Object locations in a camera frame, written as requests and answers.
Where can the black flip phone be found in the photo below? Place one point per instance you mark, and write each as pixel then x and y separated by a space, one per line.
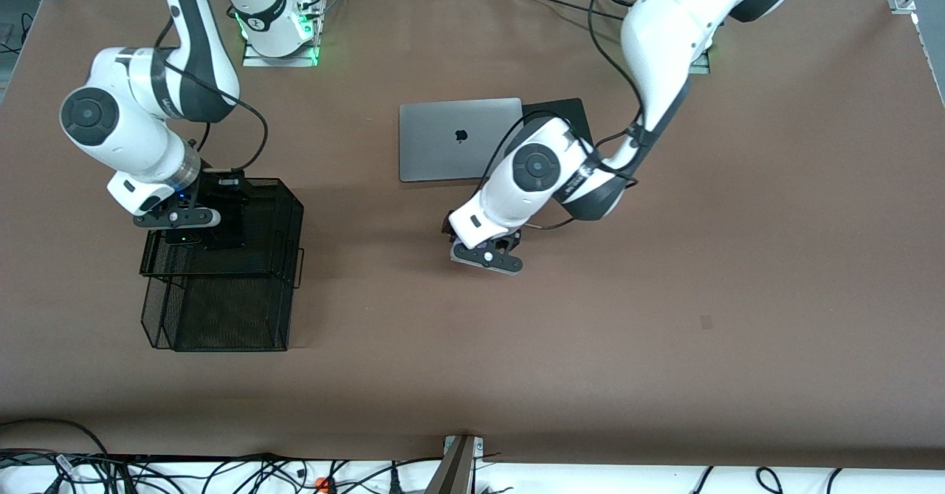
pixel 184 238

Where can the black slab smartphone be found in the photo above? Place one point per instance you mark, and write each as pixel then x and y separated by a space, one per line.
pixel 229 232

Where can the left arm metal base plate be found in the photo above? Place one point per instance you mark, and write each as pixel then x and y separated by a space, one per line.
pixel 701 66

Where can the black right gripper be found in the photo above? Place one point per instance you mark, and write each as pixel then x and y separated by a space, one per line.
pixel 218 191

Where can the black mouse pad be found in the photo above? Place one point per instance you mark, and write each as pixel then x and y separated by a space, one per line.
pixel 561 107

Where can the grey metal camera post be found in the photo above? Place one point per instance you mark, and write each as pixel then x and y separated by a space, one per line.
pixel 454 472

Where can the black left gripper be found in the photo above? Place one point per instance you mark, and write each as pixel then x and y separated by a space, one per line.
pixel 509 242

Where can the silver closed laptop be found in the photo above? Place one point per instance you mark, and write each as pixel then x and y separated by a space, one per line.
pixel 443 139

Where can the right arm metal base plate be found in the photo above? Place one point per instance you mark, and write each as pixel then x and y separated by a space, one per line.
pixel 255 60

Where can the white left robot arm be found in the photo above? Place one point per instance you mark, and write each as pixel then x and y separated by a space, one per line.
pixel 664 29

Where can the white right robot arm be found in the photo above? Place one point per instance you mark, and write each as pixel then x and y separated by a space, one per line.
pixel 140 147

